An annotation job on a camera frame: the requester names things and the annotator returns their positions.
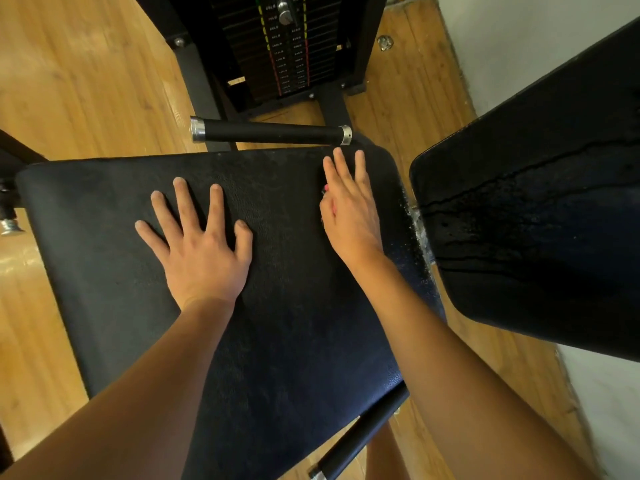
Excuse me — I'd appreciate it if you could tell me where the person's right leg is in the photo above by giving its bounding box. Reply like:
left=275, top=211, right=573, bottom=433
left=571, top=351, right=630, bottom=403
left=365, top=427, right=411, bottom=480

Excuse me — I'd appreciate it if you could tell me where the person's right forearm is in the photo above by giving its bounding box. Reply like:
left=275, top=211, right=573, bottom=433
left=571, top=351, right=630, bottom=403
left=350, top=253, right=601, bottom=480

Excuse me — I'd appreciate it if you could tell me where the person's right hand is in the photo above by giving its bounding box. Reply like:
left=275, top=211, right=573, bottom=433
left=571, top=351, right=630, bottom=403
left=319, top=147, right=389, bottom=271

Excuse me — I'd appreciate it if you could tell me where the person's left hand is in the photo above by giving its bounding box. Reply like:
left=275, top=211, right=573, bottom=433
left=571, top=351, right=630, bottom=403
left=135, top=177, right=255, bottom=311

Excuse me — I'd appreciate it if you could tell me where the person's left forearm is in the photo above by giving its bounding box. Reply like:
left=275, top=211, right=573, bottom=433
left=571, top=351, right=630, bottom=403
left=0, top=297, right=239, bottom=480

